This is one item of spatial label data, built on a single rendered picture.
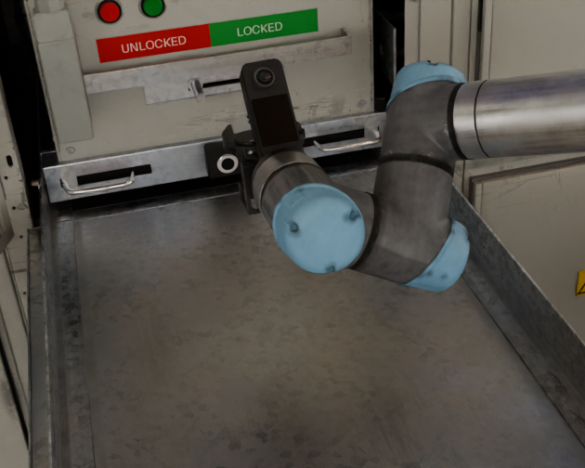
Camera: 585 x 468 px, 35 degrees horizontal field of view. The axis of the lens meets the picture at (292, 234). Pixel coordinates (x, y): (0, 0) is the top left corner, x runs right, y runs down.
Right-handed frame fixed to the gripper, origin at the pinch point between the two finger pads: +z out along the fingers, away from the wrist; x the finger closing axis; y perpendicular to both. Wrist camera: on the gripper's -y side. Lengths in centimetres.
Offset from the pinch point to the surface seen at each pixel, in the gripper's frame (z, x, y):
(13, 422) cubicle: 29, -41, 53
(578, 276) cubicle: 28, 60, 47
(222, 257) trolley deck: 8.3, -4.8, 21.4
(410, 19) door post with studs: 21.4, 28.8, -4.5
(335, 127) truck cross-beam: 27.0, 17.6, 11.5
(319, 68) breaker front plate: 26.5, 15.8, 1.8
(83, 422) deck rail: -18.7, -25.2, 25.6
